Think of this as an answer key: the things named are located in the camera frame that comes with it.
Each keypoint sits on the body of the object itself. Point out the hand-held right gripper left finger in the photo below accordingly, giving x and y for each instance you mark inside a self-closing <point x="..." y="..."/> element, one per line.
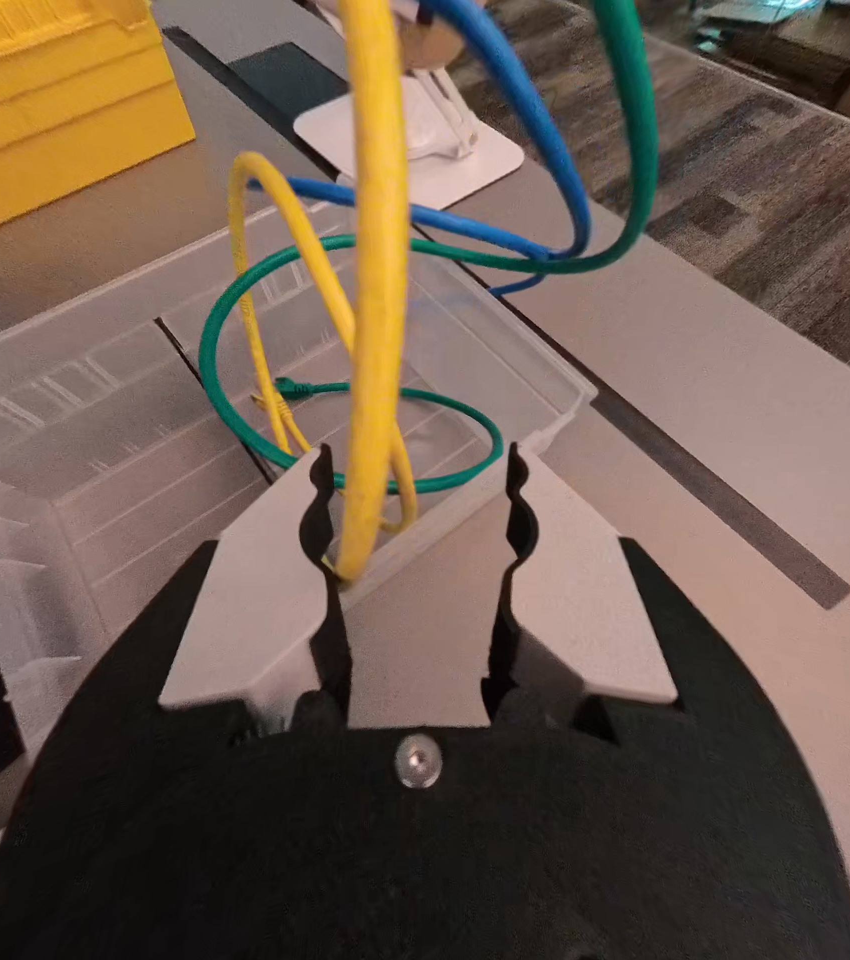
<point x="252" y="600"/>

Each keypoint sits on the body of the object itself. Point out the yellow plastic bin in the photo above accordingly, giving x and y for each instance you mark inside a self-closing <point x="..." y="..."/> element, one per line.
<point x="57" y="112"/>

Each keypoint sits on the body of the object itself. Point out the clear plastic bin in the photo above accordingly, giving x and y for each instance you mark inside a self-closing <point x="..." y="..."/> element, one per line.
<point x="94" y="450"/>

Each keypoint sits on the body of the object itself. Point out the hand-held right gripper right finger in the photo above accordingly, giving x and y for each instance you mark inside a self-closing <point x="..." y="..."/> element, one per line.
<point x="590" y="615"/>

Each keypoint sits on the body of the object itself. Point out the white sign stand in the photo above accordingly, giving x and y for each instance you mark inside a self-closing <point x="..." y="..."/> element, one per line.
<point x="485" y="161"/>

